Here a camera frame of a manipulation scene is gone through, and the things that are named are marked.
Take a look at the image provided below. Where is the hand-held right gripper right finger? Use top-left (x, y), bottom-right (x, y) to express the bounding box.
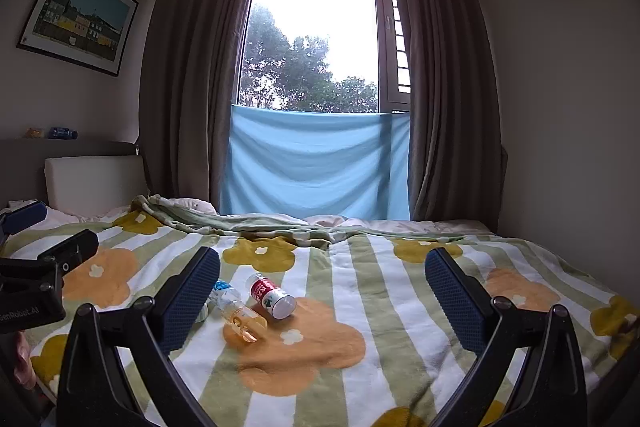
top-left (424, 247), bottom-right (589, 427)

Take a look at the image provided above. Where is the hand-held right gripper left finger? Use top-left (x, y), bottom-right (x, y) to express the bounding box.
top-left (56, 246), bottom-right (221, 427)

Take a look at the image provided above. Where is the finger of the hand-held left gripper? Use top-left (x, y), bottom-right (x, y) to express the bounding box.
top-left (36, 229), bottom-right (100, 280)
top-left (0, 200), bottom-right (49, 238)

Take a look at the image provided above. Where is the red label white-capped bottle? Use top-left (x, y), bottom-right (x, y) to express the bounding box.
top-left (247, 273), bottom-right (298, 321)

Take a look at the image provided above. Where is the person's left hand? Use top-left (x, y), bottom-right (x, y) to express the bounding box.
top-left (12, 333), bottom-right (37, 391)

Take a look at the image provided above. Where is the clear plastic bottle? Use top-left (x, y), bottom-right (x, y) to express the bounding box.
top-left (209, 280), bottom-right (268, 344)

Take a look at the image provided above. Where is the grey bed headboard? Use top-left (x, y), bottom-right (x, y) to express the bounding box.
top-left (0, 138), bottom-right (147, 208)

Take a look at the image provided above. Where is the white pillow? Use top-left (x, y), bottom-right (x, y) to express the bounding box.
top-left (43, 155), bottom-right (152, 219)

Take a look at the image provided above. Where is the floral striped blanket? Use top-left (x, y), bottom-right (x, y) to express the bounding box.
top-left (0, 206), bottom-right (640, 427)

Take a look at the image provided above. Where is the green crumpled blanket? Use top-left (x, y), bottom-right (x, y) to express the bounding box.
top-left (130, 194), bottom-right (353, 250)

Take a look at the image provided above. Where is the light blue cloth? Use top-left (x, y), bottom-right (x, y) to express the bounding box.
top-left (219, 103), bottom-right (412, 222)

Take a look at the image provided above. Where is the brown curtain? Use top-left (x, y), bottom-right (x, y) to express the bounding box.
top-left (137, 0), bottom-right (264, 216)
top-left (397, 0), bottom-right (509, 223)

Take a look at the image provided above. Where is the framed wall picture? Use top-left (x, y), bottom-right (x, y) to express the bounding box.
top-left (16, 0), bottom-right (140, 78)

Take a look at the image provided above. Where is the white window frame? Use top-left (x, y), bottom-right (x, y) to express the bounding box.
top-left (231, 0), bottom-right (417, 116)

